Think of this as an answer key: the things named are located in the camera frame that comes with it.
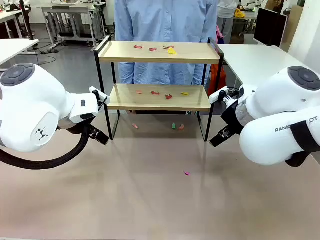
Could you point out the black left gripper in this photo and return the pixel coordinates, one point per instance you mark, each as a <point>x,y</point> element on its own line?
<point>73,127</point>

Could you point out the pink paper scrap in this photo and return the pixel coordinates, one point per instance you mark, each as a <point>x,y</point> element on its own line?
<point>186,173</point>

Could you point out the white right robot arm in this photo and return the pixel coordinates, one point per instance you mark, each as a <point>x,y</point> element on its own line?
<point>277,125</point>

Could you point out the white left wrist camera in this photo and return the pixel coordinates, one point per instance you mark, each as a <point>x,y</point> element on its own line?
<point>96,93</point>

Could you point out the orange paper scrap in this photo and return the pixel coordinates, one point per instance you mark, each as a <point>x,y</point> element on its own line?
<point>138,92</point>

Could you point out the yellow background object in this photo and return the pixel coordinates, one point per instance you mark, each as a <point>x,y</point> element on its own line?
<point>240,13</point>

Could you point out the brown cardboard panel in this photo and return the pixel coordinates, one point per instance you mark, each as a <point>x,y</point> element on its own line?
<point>295,25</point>

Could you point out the black monitor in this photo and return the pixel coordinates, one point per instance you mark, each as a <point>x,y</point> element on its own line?
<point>270,26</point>

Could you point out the person in blue shirt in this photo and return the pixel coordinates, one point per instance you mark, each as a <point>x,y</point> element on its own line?
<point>165,22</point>

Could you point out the background person white shirt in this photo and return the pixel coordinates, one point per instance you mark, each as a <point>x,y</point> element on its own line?
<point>226,20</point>

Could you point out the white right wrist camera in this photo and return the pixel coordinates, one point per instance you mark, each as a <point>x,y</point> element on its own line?
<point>217,95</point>

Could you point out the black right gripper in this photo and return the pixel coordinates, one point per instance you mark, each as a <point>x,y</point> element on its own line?
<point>232,117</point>

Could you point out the small yellow paper scrap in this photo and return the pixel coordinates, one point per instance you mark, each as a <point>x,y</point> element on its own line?
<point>184,93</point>

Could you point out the red paper scrap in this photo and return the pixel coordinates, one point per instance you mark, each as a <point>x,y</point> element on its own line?
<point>152,49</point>
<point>137,46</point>
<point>168,96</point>
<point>168,47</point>
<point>181,126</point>
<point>155,93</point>

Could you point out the grey background workbench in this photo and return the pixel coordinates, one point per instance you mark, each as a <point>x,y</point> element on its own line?
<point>71,17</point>

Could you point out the salmon paper scrap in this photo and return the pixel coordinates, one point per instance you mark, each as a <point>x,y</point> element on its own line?
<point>135,126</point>

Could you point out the white side table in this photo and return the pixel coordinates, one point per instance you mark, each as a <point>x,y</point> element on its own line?
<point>15,48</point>

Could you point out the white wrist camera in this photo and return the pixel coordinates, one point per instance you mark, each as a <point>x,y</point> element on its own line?
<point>96,93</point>
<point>217,95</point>

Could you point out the two-tier wooden shelf black frame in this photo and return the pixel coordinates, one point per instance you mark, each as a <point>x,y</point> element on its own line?
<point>160,53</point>

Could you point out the white background desk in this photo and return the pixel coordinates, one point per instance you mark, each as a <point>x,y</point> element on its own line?
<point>8,18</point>

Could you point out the large yellow paper scrap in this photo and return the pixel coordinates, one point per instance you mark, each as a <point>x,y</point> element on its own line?
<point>172,51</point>

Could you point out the large white desk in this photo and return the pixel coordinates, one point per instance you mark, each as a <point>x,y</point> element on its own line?
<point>252,60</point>

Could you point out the orange fabric object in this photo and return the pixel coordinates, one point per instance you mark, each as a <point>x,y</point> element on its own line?
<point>217,80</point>

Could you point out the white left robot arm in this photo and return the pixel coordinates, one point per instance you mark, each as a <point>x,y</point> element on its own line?
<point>32,110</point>

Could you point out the green paper scrap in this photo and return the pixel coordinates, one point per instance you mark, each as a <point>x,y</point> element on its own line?
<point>173,125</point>

